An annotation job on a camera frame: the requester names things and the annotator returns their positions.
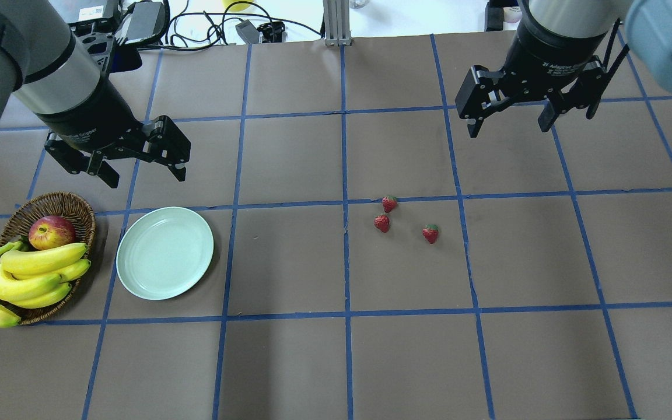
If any yellow banana bunch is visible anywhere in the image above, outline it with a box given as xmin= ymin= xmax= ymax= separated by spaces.
xmin=0 ymin=241 xmax=91 ymax=328

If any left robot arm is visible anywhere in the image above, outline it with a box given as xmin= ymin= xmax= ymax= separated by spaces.
xmin=0 ymin=1 xmax=191 ymax=188

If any wicker fruit basket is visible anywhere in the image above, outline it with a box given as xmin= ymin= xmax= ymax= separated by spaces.
xmin=0 ymin=191 xmax=97 ymax=326

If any red strawberry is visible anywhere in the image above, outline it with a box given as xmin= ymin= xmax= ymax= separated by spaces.
xmin=373 ymin=213 xmax=390 ymax=232
xmin=422 ymin=224 xmax=440 ymax=244
xmin=381 ymin=195 xmax=398 ymax=213

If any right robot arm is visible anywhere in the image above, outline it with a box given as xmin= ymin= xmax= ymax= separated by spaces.
xmin=455 ymin=1 xmax=672 ymax=138

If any red apple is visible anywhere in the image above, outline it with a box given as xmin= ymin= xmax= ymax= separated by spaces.
xmin=27 ymin=215 xmax=77 ymax=250

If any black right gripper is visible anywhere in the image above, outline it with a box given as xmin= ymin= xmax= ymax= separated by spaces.
xmin=455 ymin=20 xmax=608 ymax=138

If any light green plate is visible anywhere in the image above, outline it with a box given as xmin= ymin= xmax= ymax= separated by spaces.
xmin=115 ymin=206 xmax=215 ymax=300

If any aluminium frame post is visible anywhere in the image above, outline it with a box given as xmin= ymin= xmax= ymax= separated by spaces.
xmin=323 ymin=0 xmax=353 ymax=46

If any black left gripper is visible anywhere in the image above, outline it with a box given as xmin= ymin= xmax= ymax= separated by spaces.
xmin=37 ymin=87 xmax=191 ymax=188

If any black power adapter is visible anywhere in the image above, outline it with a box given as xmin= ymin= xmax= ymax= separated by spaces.
xmin=114 ymin=1 xmax=170 ymax=47

